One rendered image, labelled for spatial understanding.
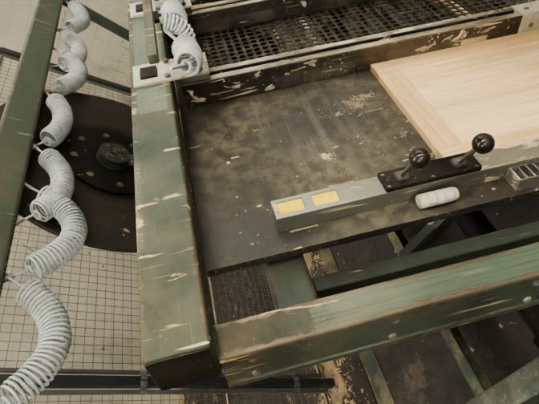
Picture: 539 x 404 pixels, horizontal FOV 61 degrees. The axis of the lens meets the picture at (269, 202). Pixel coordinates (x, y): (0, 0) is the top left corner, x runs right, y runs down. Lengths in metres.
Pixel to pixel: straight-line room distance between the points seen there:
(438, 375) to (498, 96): 1.81
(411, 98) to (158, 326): 0.81
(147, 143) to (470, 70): 0.84
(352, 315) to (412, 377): 2.14
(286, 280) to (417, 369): 2.03
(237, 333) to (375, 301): 0.22
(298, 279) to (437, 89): 0.63
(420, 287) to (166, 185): 0.49
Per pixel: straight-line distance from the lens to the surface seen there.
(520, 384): 1.56
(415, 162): 0.82
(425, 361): 2.80
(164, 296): 0.73
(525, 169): 1.05
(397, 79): 1.27
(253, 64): 1.26
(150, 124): 1.06
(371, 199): 0.91
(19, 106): 1.70
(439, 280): 0.79
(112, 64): 7.16
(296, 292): 0.85
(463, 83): 1.28
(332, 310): 0.74
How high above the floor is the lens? 2.12
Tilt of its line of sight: 29 degrees down
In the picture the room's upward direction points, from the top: 77 degrees counter-clockwise
